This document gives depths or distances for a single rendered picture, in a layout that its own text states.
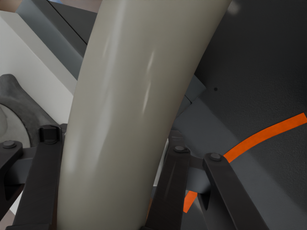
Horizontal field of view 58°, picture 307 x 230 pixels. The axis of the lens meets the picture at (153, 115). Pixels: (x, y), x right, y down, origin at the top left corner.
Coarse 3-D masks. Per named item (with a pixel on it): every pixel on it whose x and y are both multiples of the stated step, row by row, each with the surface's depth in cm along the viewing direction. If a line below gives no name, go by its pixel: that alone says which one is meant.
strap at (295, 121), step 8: (288, 120) 119; (296, 120) 118; (304, 120) 117; (272, 128) 122; (280, 128) 121; (288, 128) 120; (256, 136) 125; (264, 136) 124; (240, 144) 128; (248, 144) 126; (256, 144) 125; (232, 152) 130; (240, 152) 128; (232, 160) 130; (192, 192) 140; (192, 200) 141; (184, 208) 144
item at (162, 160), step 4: (168, 144) 15; (164, 148) 15; (164, 152) 15; (164, 156) 15; (160, 160) 15; (164, 160) 15; (160, 164) 16; (160, 168) 16; (160, 172) 16; (156, 176) 16; (156, 180) 16; (156, 184) 16
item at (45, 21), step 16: (32, 0) 57; (48, 0) 63; (32, 16) 57; (48, 16) 57; (64, 16) 63; (80, 16) 70; (48, 32) 57; (64, 32) 57; (80, 32) 63; (64, 48) 56; (80, 48) 58; (64, 64) 57; (80, 64) 56; (192, 80) 116; (192, 96) 98
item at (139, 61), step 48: (144, 0) 6; (192, 0) 6; (96, 48) 7; (144, 48) 6; (192, 48) 7; (96, 96) 7; (144, 96) 7; (96, 144) 7; (144, 144) 7; (96, 192) 7; (144, 192) 8
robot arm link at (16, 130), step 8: (0, 104) 50; (0, 112) 45; (8, 112) 49; (0, 120) 44; (8, 120) 47; (16, 120) 49; (0, 128) 44; (8, 128) 46; (16, 128) 48; (24, 128) 50; (0, 136) 44; (8, 136) 46; (16, 136) 47; (24, 136) 49; (24, 144) 49
